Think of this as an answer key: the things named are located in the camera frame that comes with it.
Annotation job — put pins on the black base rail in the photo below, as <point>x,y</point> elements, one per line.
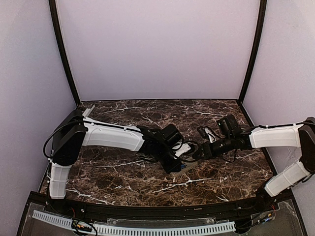
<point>235,210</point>

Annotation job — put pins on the black frame post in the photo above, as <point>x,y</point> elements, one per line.
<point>254,51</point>
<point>62,50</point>

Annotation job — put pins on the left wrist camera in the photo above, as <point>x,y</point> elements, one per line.
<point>181,149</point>

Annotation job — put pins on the right black frame post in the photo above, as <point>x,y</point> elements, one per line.
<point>254,51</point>

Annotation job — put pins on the small white bar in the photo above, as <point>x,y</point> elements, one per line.
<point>88,111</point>

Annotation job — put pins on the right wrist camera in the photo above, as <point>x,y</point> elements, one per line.
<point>207,133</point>

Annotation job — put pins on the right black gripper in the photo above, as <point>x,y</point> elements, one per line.
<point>206,150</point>

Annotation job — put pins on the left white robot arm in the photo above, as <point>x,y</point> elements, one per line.
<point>78,131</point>

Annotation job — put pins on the grey remote control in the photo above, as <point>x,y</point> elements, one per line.
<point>189,166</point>

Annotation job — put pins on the left grey cable duct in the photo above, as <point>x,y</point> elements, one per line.
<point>52,219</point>

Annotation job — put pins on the left black frame post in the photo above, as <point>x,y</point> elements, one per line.
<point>62,50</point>

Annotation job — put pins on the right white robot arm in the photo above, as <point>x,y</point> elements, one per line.
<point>300,135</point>

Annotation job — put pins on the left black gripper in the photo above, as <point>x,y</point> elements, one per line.
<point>173,163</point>

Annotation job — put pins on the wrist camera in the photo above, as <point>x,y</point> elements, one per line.
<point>207,133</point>
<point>181,149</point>

